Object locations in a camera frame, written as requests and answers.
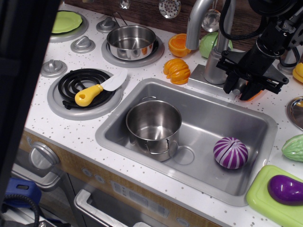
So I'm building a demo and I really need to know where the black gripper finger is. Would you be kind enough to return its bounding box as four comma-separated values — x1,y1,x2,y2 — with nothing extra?
223,71,240,94
240,82,264,101

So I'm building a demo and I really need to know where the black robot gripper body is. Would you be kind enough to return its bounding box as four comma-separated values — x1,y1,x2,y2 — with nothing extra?
216,39,289,94

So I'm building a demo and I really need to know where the silver faucet lever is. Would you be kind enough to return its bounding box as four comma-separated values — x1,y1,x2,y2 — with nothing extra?
232,78,247,96

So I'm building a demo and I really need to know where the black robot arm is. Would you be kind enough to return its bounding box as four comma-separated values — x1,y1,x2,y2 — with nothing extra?
217,0,303,101

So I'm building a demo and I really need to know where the orange toy carrot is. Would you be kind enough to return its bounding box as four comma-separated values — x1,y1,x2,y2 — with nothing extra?
246,90,263,102

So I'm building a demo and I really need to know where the silver toy faucet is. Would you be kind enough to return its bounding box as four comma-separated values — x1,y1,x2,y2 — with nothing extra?
186,0,235,99

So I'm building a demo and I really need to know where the yellow toy pepper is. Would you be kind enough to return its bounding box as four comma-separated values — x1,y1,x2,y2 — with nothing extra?
293,62,303,83

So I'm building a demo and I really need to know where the silver plate at right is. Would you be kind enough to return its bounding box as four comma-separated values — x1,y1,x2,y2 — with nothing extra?
287,96,303,130

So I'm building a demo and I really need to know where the grey toy sink basin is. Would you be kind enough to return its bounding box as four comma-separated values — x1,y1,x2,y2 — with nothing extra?
95,79,277,206

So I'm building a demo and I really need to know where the orange toy pumpkin piece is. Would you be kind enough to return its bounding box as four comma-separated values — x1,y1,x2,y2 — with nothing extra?
163,59,191,85

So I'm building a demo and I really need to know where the hanging steel ladle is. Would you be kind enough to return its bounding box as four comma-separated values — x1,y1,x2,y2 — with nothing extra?
201,0,221,32

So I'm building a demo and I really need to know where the toy orange half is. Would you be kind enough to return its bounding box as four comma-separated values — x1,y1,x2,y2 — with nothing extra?
168,33,191,57

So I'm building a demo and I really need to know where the purple striped toy onion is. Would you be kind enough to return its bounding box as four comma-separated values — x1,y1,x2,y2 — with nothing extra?
213,137,249,170

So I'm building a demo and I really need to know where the green toy bitter gourd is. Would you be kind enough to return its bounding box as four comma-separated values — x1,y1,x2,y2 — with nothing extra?
281,134,303,162

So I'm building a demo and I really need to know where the steel pot in sink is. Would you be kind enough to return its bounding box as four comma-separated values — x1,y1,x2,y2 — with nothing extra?
125,96,182,162

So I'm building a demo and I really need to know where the hanging slotted spoon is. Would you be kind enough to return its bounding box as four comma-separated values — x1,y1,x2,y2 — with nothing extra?
158,0,181,19

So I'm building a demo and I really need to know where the purple toy eggplant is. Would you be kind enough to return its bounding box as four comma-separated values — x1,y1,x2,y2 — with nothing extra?
267,175,303,206

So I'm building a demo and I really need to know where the green cutting board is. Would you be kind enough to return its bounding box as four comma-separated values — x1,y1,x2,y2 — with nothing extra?
246,165,303,227

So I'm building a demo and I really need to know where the steel saucepan on burner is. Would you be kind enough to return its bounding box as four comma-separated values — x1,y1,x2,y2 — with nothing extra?
106,23,158,61

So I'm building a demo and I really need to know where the hanging small spoon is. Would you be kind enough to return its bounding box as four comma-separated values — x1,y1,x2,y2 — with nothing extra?
119,0,131,10

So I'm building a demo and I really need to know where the silver stove knob back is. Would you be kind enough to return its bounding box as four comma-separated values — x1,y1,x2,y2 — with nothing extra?
96,17,119,33

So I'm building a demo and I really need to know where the silver stove knob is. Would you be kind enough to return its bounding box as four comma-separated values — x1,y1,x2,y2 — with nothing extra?
96,17,119,33
40,59,67,78
71,36,96,54

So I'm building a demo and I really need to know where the silver stove knob middle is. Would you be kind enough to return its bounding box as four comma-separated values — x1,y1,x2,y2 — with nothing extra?
71,36,96,54

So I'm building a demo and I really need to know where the black coil burner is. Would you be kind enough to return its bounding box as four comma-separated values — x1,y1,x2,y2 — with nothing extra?
58,68,116,110

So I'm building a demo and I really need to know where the green toy plate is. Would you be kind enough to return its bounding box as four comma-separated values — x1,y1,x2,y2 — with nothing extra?
52,11,82,34

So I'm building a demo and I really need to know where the silver stove knob front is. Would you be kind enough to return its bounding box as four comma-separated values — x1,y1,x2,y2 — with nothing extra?
40,59,67,78

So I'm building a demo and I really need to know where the silver oven dial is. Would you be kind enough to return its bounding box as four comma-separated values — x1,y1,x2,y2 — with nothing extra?
28,141,60,170

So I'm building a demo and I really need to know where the black foreground pole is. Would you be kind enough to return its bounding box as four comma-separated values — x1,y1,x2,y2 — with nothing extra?
0,0,62,192

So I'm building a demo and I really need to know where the yellow handled toy knife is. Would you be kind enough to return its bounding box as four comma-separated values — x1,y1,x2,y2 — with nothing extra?
74,69,128,107

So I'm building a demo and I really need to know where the silver oven door handle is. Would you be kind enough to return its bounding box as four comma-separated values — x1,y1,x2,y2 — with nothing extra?
74,189,134,227

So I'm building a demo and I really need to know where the blue clamp with cable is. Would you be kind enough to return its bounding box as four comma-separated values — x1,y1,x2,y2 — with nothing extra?
3,177,41,227

